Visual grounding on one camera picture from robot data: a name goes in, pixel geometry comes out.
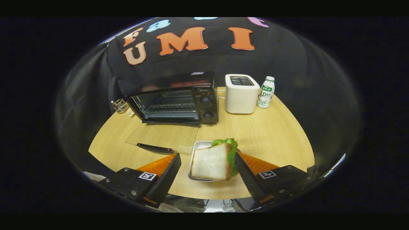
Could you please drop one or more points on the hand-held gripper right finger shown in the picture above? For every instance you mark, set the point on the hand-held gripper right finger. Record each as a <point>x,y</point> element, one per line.
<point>247,179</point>

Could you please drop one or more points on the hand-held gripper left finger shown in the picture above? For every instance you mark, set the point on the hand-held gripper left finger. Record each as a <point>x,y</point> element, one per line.
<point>167,179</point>

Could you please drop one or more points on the lettuce sandwich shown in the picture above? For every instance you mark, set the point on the lettuce sandwich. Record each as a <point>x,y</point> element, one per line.
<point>211,163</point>

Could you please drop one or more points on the black toaster oven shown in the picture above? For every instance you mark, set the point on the black toaster oven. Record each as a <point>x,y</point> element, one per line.
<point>206,102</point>

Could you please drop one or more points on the white pop-up toaster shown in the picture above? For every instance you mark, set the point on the white pop-up toaster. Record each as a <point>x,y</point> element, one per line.
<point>241,99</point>

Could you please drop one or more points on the white rectangular tray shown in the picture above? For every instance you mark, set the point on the white rectangular tray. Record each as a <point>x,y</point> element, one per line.
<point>199,146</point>

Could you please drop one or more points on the clear glass holder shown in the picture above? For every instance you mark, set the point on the clear glass holder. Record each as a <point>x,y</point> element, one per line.
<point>119,106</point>

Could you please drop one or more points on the small white drink bottle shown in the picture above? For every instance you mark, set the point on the small white drink bottle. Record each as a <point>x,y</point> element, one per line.
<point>266,92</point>

